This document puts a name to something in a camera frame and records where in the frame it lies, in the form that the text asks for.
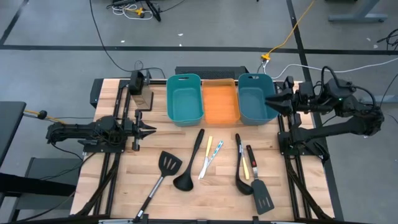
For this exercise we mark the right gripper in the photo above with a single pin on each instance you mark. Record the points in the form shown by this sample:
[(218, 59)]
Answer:
[(297, 102)]

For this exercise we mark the black tripod leg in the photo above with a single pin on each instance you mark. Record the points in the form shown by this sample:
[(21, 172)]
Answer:
[(154, 12)]

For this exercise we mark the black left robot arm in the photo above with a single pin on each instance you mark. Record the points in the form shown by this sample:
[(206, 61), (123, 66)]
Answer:
[(77, 129)]

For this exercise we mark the black flat beam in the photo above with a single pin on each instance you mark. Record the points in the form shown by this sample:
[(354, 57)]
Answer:
[(31, 185)]

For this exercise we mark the grey metal desk leg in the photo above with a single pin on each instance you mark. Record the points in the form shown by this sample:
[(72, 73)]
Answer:
[(357, 17), (388, 99)]

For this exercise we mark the light teal plastic bin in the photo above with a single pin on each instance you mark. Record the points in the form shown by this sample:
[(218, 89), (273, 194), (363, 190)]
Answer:
[(185, 105)]

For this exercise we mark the plain black ladle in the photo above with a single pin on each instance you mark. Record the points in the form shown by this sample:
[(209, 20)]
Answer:
[(184, 182)]

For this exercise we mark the black perforated computer case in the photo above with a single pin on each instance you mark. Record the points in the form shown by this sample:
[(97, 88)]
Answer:
[(217, 72)]

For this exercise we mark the orange plastic bin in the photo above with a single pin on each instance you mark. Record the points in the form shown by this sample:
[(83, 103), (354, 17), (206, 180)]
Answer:
[(220, 102)]

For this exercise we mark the grey bench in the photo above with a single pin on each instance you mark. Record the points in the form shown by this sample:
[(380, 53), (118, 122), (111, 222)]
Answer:
[(46, 168)]

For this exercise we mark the dark blue-teal plastic bin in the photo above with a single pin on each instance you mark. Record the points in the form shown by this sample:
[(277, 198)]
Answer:
[(252, 105)]

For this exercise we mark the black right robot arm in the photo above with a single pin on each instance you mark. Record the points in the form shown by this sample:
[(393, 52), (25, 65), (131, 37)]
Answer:
[(342, 123)]

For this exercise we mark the black ladle with white label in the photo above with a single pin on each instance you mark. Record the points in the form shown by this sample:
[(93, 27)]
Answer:
[(244, 188)]

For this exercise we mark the black power box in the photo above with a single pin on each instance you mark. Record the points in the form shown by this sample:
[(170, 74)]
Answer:
[(96, 93)]

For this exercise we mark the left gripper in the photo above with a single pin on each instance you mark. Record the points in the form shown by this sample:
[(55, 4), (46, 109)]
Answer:
[(132, 130)]

